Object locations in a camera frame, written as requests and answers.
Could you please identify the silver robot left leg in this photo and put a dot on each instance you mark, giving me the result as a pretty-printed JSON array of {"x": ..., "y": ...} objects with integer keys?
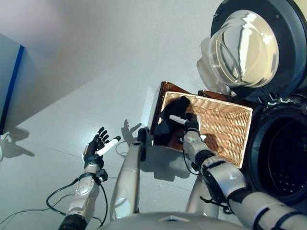
[{"x": 127, "y": 172}]

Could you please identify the long black garment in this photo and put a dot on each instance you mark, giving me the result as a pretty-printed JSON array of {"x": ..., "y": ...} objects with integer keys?
[{"x": 165, "y": 129}]

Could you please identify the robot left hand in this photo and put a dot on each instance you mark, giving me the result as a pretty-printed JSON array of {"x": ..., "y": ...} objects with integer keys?
[{"x": 93, "y": 153}]

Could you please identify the round glass washing machine door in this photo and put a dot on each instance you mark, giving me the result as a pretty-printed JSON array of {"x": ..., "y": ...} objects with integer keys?
[{"x": 244, "y": 55}]

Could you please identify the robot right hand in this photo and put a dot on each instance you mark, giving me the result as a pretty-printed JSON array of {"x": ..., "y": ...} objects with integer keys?
[{"x": 192, "y": 122}]

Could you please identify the grey robot torso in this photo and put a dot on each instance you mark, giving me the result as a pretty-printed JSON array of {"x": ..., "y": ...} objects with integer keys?
[{"x": 168, "y": 222}]

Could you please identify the grey panel with dark edge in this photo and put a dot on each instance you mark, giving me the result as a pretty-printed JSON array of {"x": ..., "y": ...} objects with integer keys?
[{"x": 7, "y": 83}]

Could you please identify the silver robot right leg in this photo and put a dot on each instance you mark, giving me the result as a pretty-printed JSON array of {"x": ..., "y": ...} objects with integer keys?
[{"x": 201, "y": 206}]

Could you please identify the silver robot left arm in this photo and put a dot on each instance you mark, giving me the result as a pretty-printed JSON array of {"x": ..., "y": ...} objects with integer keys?
[{"x": 81, "y": 189}]

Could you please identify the white and beige shelf cabinet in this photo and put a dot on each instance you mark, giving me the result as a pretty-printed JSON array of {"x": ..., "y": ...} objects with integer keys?
[{"x": 303, "y": 4}]

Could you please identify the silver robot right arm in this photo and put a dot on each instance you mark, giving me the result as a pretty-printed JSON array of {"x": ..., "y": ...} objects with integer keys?
[{"x": 227, "y": 177}]

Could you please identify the white rounded object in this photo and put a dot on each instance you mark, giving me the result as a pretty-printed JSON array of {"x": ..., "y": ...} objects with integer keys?
[{"x": 1, "y": 153}]

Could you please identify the silver robot leg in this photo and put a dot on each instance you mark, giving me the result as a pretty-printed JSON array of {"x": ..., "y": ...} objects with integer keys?
[
  {"x": 127, "y": 172},
  {"x": 201, "y": 206}
]

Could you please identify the rectangular wicker laundry basket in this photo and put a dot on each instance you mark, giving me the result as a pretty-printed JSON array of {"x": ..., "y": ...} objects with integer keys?
[{"x": 227, "y": 129}]

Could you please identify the dark grey washing machine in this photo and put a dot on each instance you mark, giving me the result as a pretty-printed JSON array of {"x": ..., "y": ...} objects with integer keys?
[{"x": 257, "y": 143}]

